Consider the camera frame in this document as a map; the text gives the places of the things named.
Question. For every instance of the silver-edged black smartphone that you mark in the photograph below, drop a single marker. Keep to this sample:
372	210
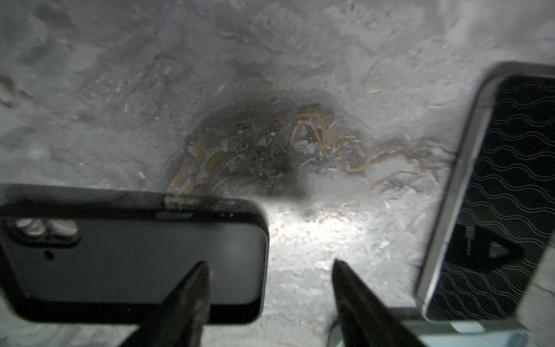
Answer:
497	216

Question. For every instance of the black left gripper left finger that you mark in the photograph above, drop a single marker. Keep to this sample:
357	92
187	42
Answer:
180	319

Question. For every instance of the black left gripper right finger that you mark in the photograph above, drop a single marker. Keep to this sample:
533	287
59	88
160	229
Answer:
363	318

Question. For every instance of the light blue phone case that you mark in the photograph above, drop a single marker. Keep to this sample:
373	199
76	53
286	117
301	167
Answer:
470	333

